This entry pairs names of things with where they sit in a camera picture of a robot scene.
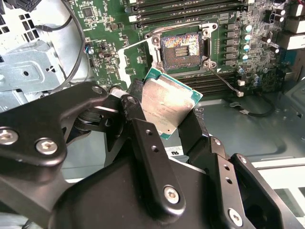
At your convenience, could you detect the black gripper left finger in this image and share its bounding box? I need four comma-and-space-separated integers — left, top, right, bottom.
0, 82, 187, 217

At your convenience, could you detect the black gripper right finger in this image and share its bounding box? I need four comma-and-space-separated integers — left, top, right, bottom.
178, 110, 300, 229

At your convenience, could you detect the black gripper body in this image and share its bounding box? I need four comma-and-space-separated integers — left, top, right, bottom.
50, 143, 224, 229

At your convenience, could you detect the CPU with silver top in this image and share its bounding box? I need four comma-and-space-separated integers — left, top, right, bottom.
140, 66, 204, 141

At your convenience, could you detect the metal socket cover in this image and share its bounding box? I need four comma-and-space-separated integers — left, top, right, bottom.
118, 39, 155, 89

